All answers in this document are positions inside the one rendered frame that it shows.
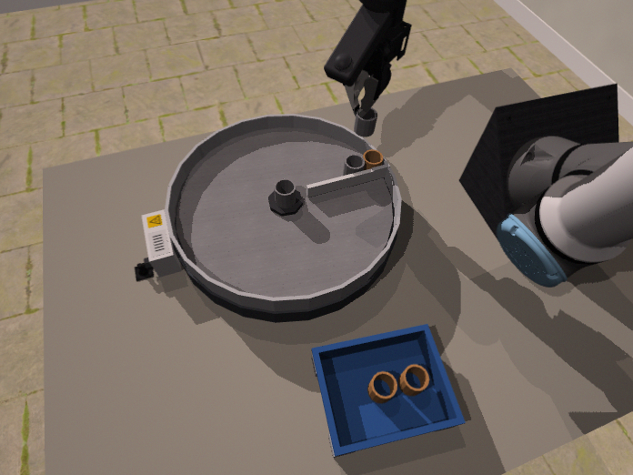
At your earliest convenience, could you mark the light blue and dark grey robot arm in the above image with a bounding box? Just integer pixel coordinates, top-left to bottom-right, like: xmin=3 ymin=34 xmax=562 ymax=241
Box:
xmin=324 ymin=5 xmax=633 ymax=288

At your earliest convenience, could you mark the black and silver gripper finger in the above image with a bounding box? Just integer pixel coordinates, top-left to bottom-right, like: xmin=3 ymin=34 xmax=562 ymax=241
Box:
xmin=343 ymin=70 xmax=369 ymax=116
xmin=357 ymin=61 xmax=391 ymax=118

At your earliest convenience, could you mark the dark grey cylinder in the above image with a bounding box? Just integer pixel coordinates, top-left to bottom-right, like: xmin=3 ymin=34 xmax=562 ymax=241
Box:
xmin=354 ymin=107 xmax=377 ymax=137
xmin=343 ymin=154 xmax=365 ymax=176
xmin=274 ymin=178 xmax=296 ymax=208

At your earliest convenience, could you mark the bronze cylindrical sleeve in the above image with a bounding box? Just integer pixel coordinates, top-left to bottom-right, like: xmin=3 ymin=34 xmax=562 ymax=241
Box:
xmin=398 ymin=364 xmax=429 ymax=396
xmin=363 ymin=149 xmax=383 ymax=170
xmin=367 ymin=371 xmax=397 ymax=404

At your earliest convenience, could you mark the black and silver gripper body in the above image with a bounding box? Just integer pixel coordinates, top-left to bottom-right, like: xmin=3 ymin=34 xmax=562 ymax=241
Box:
xmin=359 ymin=0 xmax=412 ymax=76

